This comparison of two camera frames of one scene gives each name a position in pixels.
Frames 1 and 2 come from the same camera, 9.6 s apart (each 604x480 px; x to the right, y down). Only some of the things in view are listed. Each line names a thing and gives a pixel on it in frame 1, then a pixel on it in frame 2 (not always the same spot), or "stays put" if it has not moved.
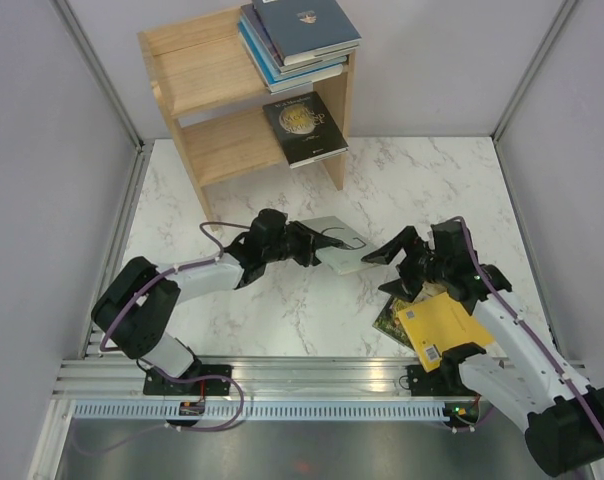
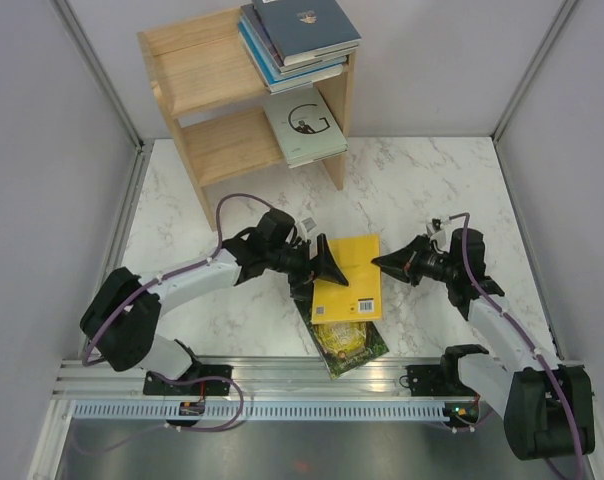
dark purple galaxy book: x=252 y=17 stays put
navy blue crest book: x=303 y=29 stays put
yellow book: x=439 y=322 → x=361 y=298
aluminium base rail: x=253 y=379 stays put
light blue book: x=273 y=71 stays put
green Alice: x=389 y=322 → x=342 y=346
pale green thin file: x=343 y=260 → x=303 y=125
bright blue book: x=279 y=84 stays put
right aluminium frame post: x=566 y=9 stays put
